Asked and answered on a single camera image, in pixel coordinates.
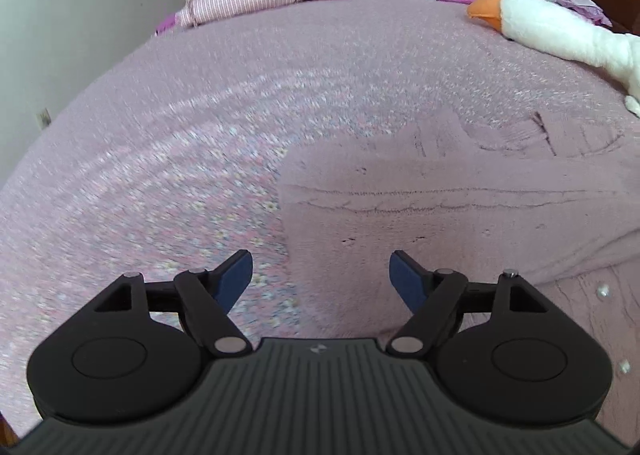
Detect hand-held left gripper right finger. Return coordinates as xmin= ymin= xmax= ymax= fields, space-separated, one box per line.
xmin=388 ymin=249 xmax=552 ymax=357

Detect pink knit cardigan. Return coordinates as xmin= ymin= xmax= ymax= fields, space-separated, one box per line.
xmin=277 ymin=108 xmax=640 ymax=438

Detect white goose plush toy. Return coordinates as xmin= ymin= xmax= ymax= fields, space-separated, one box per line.
xmin=466 ymin=0 xmax=640 ymax=118

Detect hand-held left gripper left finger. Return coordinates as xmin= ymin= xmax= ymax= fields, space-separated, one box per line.
xmin=92 ymin=249 xmax=254 ymax=359

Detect pink floral bed sheet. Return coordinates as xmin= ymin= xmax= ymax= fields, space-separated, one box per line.
xmin=0 ymin=0 xmax=640 ymax=436

